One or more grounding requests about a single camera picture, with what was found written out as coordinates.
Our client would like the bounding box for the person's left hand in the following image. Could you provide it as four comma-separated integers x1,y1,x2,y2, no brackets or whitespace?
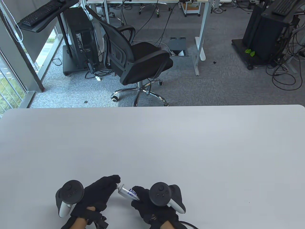
69,175,121,224

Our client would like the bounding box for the person's right hand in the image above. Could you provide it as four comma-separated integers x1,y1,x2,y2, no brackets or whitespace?
131,186,179,224

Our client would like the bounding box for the white toothpaste tube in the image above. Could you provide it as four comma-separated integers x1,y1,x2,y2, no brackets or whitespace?
118,184,141,201

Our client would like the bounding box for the person's left forearm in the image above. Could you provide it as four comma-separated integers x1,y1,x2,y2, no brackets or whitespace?
71,217,89,229

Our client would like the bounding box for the black white right hand controller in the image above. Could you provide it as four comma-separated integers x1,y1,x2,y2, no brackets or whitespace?
149,182,186,214

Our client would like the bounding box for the black white hand controller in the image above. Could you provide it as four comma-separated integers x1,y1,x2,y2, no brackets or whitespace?
56,180,84,218
149,182,186,214

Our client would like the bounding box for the black white left hand controller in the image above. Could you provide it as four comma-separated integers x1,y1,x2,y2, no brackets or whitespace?
56,180,84,218

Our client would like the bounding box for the black mesh office chair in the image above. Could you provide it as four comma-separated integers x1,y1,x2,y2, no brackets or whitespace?
85,5,173,107

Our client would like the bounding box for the black computer tower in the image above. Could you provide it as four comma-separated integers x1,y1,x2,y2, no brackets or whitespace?
62,7,99,71

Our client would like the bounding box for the grey floor outlet box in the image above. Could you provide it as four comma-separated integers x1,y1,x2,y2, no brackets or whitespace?
166,37,191,57

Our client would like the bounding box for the black keyboard tray stand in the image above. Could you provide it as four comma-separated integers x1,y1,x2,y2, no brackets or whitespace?
15,0,100,76

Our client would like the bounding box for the black keyboard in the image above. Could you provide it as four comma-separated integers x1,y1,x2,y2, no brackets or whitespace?
18,0,66,26
272,0,299,16

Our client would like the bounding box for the chrome chair base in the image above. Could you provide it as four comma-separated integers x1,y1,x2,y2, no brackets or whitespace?
139,3,172,18

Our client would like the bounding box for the white rolling cart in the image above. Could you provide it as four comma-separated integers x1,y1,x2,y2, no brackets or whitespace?
181,1,201,17

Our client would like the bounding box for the black equipment cart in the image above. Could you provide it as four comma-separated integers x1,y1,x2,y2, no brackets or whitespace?
232,0,301,70

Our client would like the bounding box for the black glove cable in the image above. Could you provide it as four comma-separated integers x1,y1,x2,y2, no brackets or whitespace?
179,221,199,229

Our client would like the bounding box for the white blind cord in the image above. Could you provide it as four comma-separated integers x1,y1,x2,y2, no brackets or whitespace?
0,0,24,42

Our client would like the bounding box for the white metal desk frame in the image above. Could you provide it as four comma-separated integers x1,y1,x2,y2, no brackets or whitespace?
81,0,233,76

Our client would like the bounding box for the tangle of black floor cables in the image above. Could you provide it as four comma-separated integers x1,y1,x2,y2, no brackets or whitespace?
265,24,305,90

